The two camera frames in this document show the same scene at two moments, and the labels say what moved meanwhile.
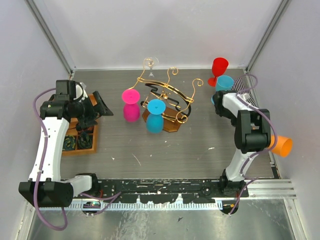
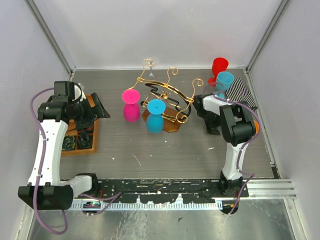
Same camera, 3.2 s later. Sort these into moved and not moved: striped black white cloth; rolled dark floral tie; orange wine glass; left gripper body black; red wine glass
Moved: orange wine glass
Not moved: left gripper body black; rolled dark floral tie; striped black white cloth; red wine glass
